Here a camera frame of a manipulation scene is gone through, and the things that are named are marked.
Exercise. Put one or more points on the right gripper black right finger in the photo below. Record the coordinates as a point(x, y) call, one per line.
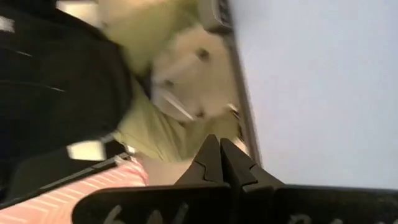
point(242, 174)

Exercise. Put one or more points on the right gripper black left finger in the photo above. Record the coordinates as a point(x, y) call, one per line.
point(208, 168)

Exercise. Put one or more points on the person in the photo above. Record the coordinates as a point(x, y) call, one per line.
point(146, 133)

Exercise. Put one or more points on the blue-grey table mat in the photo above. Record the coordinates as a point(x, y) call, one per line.
point(326, 93)

